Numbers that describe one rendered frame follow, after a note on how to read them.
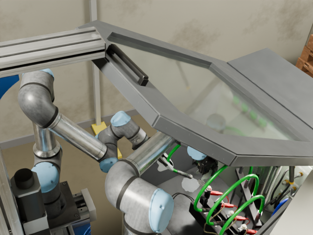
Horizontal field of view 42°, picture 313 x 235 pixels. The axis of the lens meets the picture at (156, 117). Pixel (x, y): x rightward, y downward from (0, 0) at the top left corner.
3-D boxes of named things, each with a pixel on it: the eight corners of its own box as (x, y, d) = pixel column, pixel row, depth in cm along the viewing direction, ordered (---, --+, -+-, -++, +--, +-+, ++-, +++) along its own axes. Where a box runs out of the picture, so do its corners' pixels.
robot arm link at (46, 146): (34, 181, 180) (15, 84, 143) (37, 156, 191) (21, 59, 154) (61, 180, 181) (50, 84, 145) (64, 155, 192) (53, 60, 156)
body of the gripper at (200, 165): (191, 164, 173) (194, 145, 164) (207, 157, 176) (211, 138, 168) (202, 176, 168) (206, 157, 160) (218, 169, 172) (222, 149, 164)
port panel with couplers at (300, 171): (270, 200, 192) (288, 156, 171) (275, 197, 193) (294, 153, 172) (290, 220, 184) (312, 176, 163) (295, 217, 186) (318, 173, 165)
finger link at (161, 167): (165, 175, 184) (152, 161, 181) (175, 169, 182) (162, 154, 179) (164, 179, 181) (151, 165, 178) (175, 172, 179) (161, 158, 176)
